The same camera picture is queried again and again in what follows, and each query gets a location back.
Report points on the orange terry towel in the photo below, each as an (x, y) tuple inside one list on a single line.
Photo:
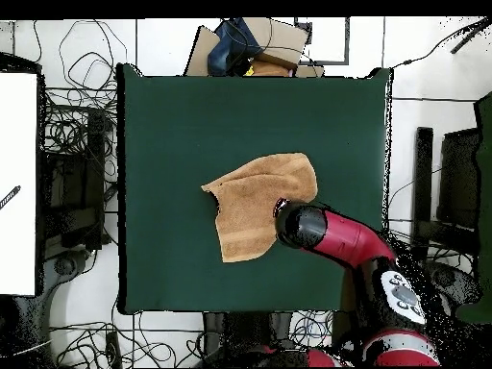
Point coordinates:
[(250, 200)]

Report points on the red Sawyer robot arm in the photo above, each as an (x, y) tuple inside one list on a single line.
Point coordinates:
[(346, 238)]

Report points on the orange brown cloth item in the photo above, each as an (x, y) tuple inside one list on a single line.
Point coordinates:
[(269, 69)]

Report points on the flat cardboard sheet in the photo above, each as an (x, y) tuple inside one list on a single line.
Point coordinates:
[(201, 54)]

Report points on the dark green table cloth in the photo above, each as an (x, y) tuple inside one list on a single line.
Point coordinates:
[(173, 127)]

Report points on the black upright bar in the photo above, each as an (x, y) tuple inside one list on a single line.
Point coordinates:
[(423, 184)]

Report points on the blue bag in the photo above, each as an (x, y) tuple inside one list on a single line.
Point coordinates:
[(226, 54)]

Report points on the large cardboard box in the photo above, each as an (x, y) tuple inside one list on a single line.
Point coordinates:
[(276, 38)]

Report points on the black panel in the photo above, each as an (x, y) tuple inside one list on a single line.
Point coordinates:
[(459, 177)]

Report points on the dark stand foot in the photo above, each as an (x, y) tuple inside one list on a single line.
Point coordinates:
[(65, 265), (461, 284)]

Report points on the black equipment rack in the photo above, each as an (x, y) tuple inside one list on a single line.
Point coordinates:
[(77, 184)]

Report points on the black power strip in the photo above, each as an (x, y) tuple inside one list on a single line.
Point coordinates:
[(113, 346)]

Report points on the white board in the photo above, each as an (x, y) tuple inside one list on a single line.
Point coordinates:
[(19, 153)]

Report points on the striped black rod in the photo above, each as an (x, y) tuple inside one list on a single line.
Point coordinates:
[(9, 198)]

